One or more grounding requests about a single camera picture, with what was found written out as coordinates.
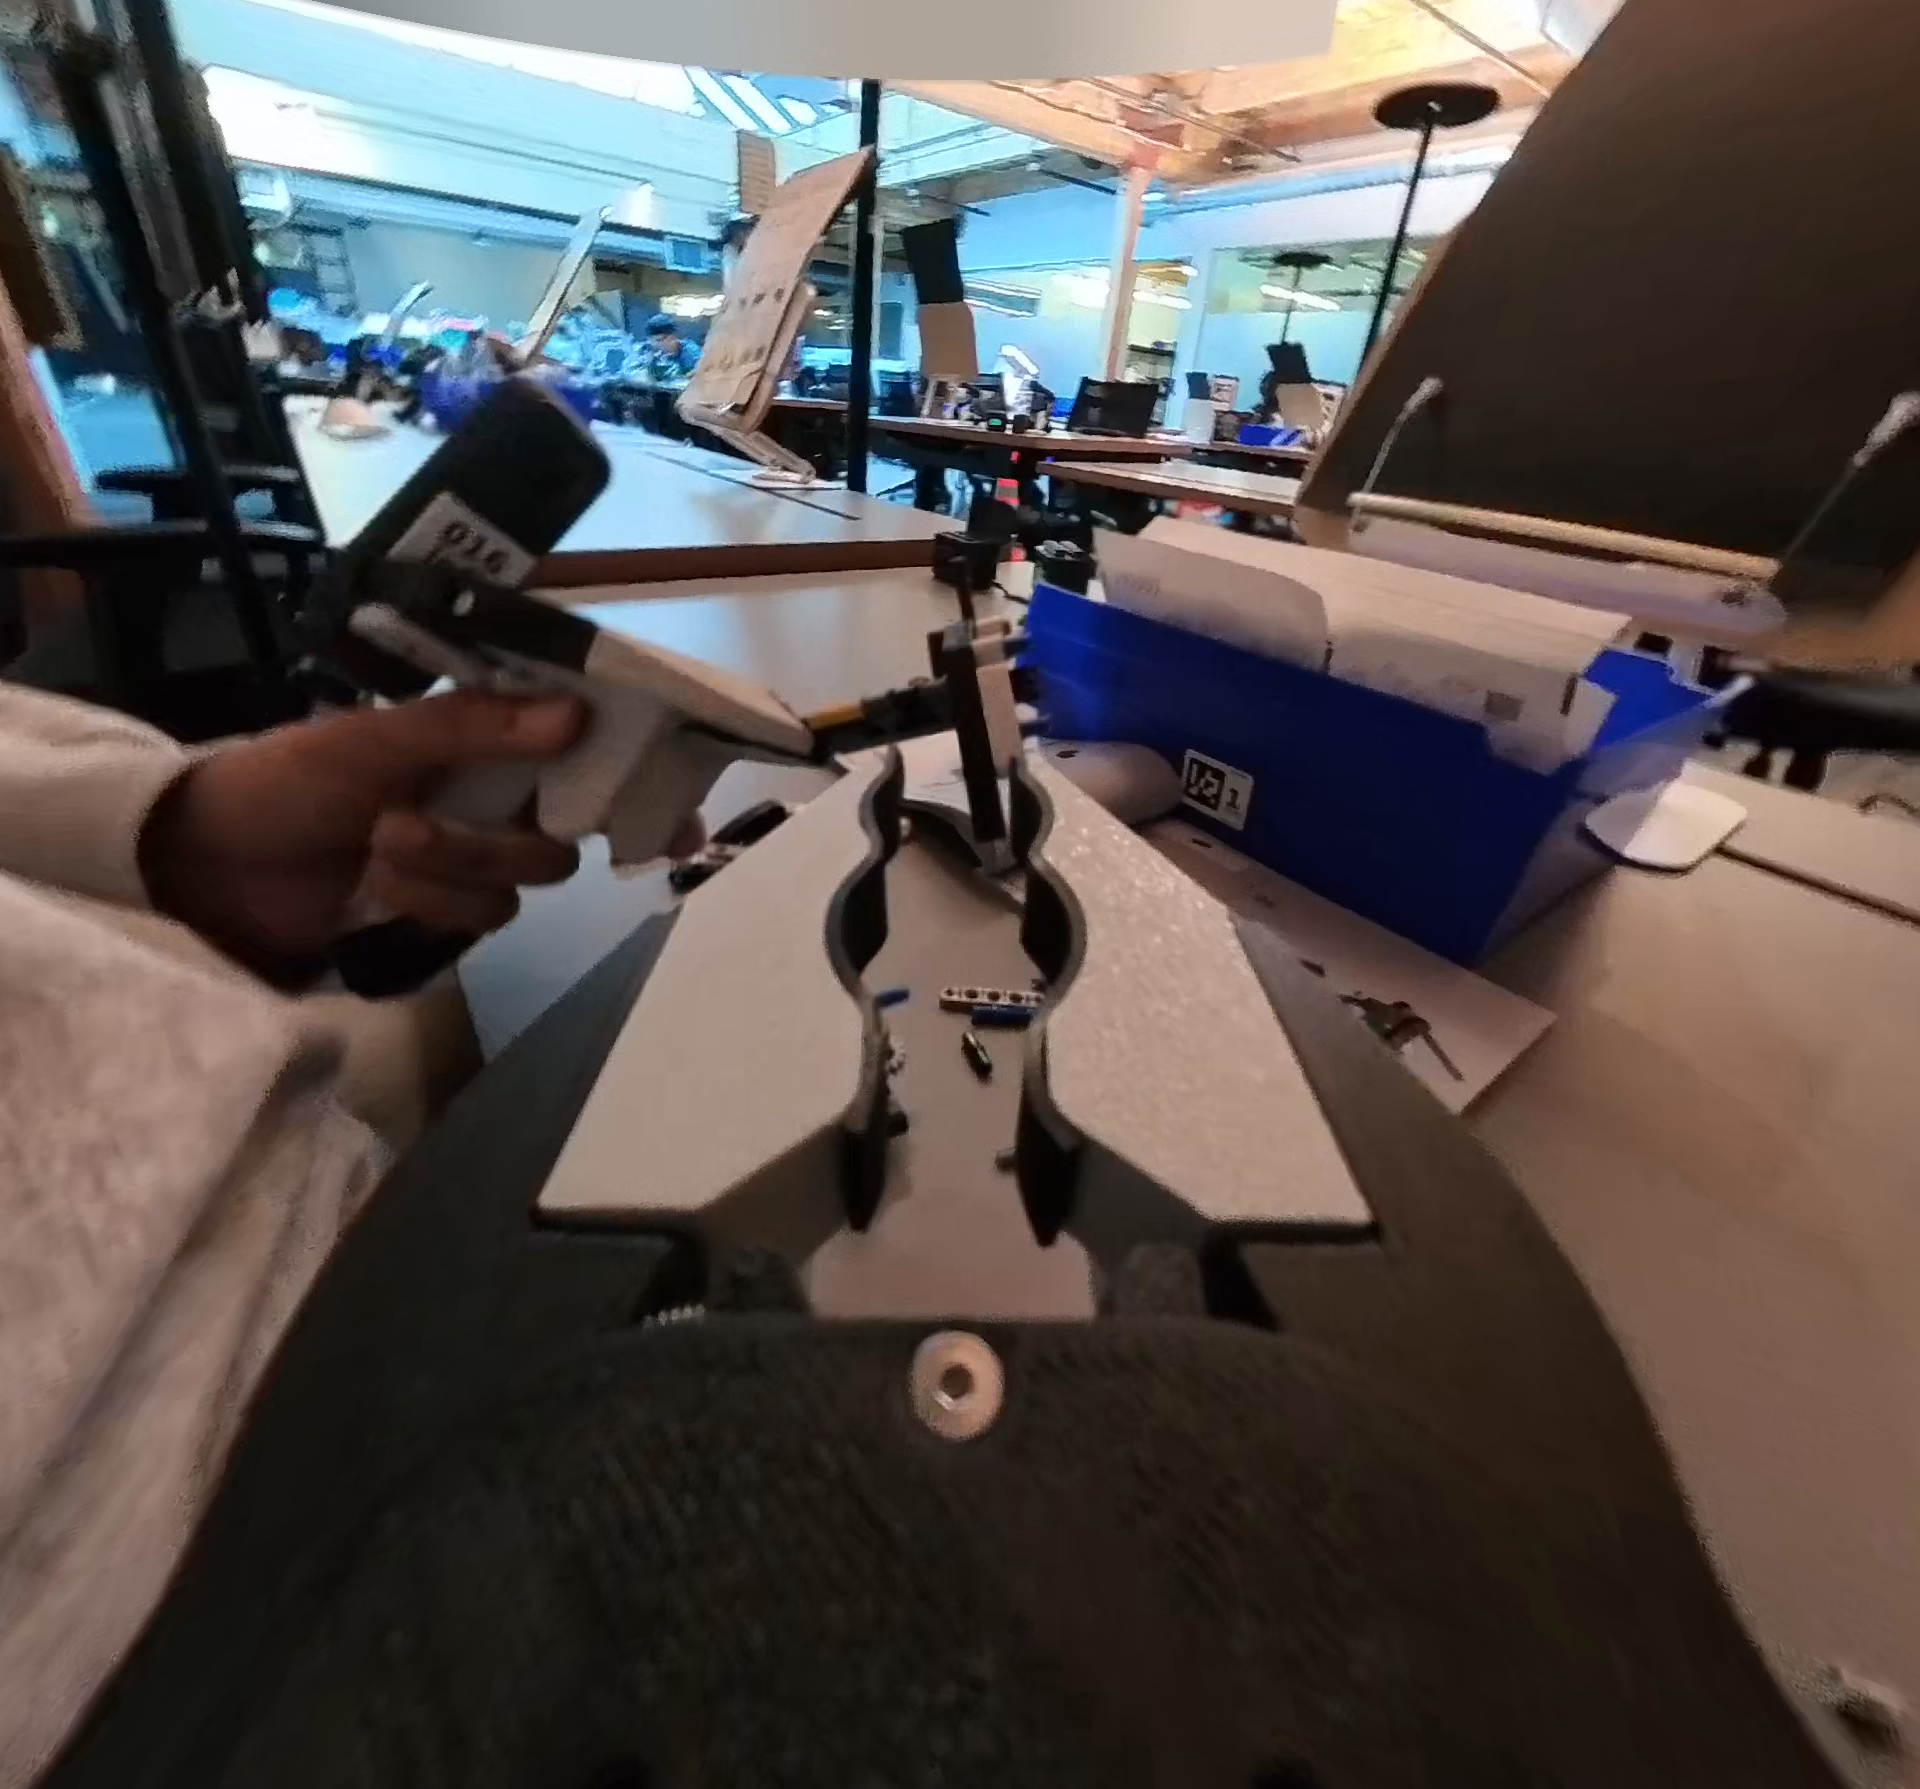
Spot black floor lamp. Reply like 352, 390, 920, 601
1371, 82, 1504, 360

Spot white paper booklets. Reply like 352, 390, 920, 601
1093, 513, 1639, 773

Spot large dark tilted monitor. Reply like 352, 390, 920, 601
1292, 0, 1920, 876

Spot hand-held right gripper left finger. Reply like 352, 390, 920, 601
533, 745, 909, 1235

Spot black lego frame assembly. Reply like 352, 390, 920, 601
807, 618, 1056, 879

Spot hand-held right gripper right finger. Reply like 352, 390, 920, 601
994, 751, 1377, 1244

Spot long white desk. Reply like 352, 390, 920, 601
280, 391, 967, 594

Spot metal keys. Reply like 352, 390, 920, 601
1340, 992, 1467, 1084

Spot black vertical pole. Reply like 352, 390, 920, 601
845, 82, 890, 496

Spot person's left hand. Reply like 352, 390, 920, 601
138, 690, 710, 992

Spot blue plastic bin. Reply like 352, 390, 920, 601
1020, 574, 1760, 969

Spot black office chair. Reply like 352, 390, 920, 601
0, 457, 336, 732

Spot white paper sheet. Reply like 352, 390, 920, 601
1117, 827, 1557, 1119

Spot person's left forearm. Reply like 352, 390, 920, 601
0, 680, 484, 1789

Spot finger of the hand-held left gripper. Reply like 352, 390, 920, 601
585, 623, 822, 770

